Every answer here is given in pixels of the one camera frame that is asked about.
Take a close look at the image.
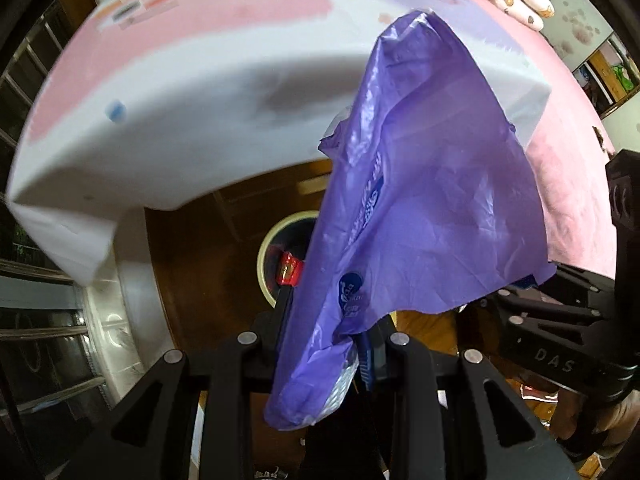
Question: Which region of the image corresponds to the purple plastic bag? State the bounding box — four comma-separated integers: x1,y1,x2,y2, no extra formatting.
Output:
264,11,555,431

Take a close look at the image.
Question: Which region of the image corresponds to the wooden folding table frame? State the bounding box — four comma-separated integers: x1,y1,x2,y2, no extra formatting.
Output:
213,158,332,240

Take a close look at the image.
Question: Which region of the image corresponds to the round cream rimmed trash bin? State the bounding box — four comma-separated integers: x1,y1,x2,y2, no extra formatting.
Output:
256,210,319,308

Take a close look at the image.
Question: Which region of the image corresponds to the cartoon printed tablecloth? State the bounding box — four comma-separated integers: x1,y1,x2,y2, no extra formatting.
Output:
6,0,551,286

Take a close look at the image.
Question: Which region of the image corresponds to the metal window grille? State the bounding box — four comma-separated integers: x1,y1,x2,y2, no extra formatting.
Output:
0,8,109,421

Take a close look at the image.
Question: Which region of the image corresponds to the pink bed sheet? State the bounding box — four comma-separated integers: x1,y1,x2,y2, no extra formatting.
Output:
449,0,618,281

